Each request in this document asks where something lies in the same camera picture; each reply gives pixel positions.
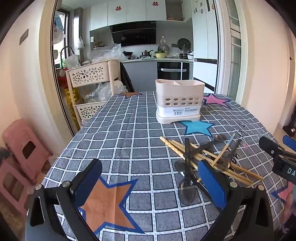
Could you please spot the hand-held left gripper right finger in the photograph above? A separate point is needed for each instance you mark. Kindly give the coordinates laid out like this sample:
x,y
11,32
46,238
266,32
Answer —
x,y
211,185

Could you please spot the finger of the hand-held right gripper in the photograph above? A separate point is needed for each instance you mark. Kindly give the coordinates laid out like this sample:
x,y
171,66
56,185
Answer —
x,y
268,144
289,141

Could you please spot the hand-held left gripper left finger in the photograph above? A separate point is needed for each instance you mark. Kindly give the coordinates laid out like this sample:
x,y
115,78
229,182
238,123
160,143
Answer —
x,y
86,185

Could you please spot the wooden chopstick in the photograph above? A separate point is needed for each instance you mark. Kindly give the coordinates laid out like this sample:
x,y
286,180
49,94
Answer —
x,y
208,154
168,143

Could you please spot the cream plastic utensil holder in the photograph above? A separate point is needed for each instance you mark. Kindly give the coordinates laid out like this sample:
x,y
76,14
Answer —
x,y
179,102

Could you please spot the large dark translucent spoon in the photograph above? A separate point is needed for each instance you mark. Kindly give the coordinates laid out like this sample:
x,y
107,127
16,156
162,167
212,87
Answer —
x,y
187,190

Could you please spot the pile of wooden chopsticks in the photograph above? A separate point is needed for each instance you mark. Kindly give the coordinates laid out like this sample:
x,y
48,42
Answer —
x,y
246,173

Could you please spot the chopstick with blue striped end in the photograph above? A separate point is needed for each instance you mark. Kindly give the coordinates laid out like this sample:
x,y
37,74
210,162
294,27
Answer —
x,y
227,144

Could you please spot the grey checked star tablecloth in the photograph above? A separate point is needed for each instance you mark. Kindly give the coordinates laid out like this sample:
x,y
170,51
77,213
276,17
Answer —
x,y
129,148

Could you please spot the pink plastic stool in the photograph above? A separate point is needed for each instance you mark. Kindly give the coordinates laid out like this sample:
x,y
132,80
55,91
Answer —
x,y
11,185
25,148

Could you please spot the gold foil bag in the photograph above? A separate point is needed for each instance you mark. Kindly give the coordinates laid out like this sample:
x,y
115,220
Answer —
x,y
71,106

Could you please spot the clear plastic bags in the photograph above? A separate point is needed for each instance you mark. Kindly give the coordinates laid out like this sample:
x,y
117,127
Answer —
x,y
105,91
106,53

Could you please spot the cream plastic storage cart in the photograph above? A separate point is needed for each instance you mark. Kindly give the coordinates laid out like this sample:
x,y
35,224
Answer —
x,y
92,74

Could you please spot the black built-in oven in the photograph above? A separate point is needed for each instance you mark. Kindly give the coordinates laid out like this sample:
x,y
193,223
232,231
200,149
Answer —
x,y
173,70

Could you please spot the white refrigerator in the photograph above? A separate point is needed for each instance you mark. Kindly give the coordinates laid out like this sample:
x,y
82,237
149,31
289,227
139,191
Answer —
x,y
204,41

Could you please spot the kitchen counter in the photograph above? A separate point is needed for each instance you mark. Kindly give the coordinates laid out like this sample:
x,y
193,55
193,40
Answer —
x,y
141,69

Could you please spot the curved kitchen faucet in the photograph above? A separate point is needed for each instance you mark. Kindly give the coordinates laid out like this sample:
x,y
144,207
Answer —
x,y
67,49

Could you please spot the black wok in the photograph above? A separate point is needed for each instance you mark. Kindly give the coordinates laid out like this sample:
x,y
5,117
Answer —
x,y
128,53

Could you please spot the green bowl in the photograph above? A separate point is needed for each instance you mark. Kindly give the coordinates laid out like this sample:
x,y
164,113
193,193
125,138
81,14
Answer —
x,y
161,55

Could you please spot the white hanging plastic bag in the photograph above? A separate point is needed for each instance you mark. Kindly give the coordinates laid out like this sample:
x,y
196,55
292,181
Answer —
x,y
79,42

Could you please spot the black cooking pot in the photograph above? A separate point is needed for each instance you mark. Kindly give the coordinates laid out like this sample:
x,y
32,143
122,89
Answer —
x,y
146,53

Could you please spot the black range hood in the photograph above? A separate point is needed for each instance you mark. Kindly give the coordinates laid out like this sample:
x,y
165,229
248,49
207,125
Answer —
x,y
134,33

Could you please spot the white upper kitchen cabinets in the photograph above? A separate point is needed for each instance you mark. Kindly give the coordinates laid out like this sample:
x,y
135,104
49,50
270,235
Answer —
x,y
129,12

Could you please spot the grey wall switch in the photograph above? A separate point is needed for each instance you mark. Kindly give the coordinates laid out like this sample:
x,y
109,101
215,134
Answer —
x,y
24,36

